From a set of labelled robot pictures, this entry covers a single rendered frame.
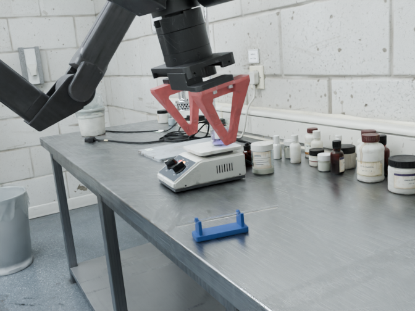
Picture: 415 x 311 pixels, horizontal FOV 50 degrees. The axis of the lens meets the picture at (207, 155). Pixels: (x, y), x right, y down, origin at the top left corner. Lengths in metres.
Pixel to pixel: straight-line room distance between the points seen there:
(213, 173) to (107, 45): 0.44
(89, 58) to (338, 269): 0.54
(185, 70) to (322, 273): 0.36
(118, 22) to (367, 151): 0.61
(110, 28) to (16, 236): 1.94
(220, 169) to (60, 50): 2.52
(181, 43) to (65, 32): 3.01
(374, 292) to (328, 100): 0.87
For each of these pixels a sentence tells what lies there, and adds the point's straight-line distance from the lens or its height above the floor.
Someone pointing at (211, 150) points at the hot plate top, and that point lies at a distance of 1.11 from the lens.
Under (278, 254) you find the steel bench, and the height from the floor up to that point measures 0.75.
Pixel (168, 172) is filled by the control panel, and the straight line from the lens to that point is 1.14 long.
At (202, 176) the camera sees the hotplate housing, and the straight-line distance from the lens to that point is 1.10.
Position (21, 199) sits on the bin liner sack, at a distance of 2.62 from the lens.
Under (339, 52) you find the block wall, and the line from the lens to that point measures 1.37.
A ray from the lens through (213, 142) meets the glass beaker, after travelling 1.14.
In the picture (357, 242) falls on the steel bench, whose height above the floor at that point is 0.75.
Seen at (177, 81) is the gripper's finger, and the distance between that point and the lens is 0.51.
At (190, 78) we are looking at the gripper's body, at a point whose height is 1.05.
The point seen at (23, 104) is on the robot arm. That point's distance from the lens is 0.82.
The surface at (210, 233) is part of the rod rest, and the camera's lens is 0.81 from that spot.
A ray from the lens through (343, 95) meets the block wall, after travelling 1.37.
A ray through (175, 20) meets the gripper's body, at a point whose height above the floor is 1.11.
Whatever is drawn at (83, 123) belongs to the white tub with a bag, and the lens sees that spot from 2.11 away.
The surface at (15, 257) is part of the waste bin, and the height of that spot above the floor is 0.09.
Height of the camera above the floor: 1.07
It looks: 13 degrees down
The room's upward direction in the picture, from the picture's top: 5 degrees counter-clockwise
